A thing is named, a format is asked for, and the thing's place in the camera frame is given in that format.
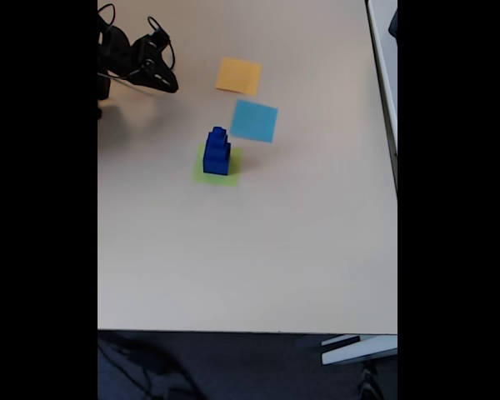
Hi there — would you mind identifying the medium blue cube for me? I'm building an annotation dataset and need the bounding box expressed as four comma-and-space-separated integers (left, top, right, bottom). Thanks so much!
205, 135, 232, 162

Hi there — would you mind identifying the orange paper square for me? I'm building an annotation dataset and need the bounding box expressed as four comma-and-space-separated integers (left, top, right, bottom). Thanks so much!
214, 57, 263, 96

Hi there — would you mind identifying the light blue paper square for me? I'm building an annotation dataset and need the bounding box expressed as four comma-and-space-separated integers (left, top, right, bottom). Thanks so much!
228, 98, 279, 144

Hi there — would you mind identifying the green paper square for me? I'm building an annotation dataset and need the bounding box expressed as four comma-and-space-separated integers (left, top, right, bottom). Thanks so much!
192, 143, 243, 188

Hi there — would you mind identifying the large blue cube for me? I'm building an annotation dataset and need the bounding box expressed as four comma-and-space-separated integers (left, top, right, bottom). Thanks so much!
202, 143, 232, 177

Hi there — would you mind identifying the white neighbouring table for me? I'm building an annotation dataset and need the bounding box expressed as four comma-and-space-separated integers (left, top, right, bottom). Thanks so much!
365, 0, 398, 193

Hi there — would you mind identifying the white table foot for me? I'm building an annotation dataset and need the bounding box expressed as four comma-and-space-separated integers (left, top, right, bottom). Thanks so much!
320, 334, 398, 367

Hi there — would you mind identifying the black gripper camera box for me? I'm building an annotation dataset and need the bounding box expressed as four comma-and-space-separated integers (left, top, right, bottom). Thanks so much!
147, 28, 171, 49

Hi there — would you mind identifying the black camera cable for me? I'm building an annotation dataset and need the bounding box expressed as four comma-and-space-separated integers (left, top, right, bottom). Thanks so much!
147, 15, 177, 71

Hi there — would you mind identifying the thin arm motor wire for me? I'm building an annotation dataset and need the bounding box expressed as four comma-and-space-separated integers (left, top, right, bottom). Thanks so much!
97, 2, 117, 37

